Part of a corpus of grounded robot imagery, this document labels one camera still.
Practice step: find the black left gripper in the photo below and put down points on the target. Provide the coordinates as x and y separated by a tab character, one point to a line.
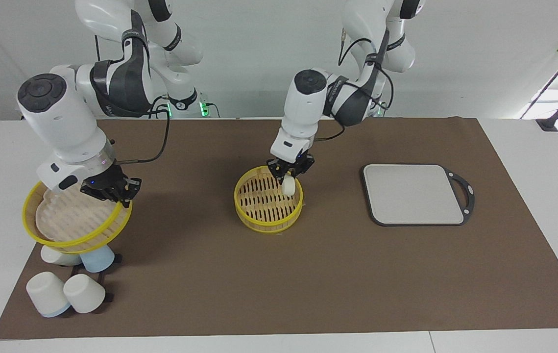
292	163

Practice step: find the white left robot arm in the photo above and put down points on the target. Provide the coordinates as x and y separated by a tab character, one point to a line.
308	98

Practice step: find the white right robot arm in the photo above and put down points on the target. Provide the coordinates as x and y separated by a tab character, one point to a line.
63	117

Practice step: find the light blue cup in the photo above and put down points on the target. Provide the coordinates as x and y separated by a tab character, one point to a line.
97	261

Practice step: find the white cup with blue rim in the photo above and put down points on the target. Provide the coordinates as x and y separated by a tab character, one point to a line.
46	294

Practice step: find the white steamed bun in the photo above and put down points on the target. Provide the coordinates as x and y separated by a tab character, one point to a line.
288	186

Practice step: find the yellow bamboo steamer base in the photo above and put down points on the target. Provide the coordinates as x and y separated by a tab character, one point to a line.
264	201

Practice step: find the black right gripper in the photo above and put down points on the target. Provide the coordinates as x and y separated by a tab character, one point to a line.
109	184

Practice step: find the grey cutting board black rim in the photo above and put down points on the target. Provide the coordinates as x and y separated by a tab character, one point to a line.
411	196

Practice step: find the white cup lying sideways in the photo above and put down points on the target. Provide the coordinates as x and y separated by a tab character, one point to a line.
56	257

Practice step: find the yellow bamboo steamer lid tier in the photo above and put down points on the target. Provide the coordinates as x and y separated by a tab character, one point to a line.
73	220

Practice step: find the plain white cup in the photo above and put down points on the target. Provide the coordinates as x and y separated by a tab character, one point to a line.
85	293

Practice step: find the brown table mat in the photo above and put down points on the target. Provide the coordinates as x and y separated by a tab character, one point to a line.
308	274

